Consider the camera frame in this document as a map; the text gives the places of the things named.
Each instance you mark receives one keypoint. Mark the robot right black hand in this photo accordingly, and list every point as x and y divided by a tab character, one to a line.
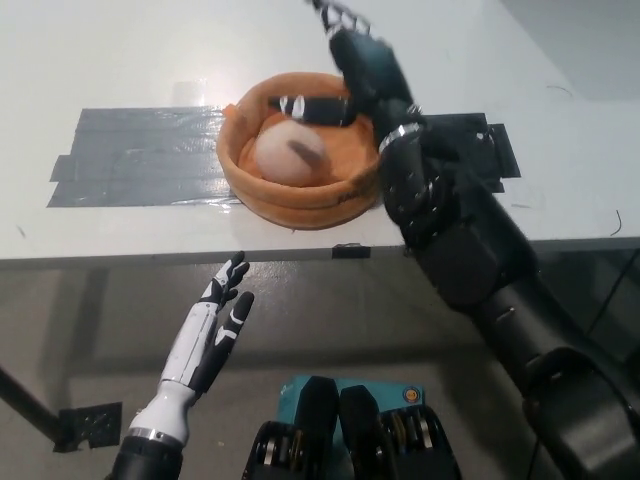
372	70

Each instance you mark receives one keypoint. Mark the robot left white hand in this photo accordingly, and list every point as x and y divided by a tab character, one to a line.
195	345

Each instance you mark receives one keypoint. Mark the peach plush dumpling ball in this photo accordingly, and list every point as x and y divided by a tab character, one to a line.
285	165

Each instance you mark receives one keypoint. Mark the small black mounted device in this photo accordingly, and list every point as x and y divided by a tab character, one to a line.
484	136

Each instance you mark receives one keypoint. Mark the orange plush round basket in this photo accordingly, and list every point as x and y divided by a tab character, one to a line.
310	210

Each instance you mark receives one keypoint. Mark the black diagonal table leg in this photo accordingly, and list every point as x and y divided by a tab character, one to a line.
27	400

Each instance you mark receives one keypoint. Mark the small black tape strip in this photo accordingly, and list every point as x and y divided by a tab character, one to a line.
350	251

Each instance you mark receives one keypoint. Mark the teal box with orange sticker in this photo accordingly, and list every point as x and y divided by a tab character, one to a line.
390	392

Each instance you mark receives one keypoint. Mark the grey duct tape patch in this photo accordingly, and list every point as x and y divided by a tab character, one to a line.
140	165

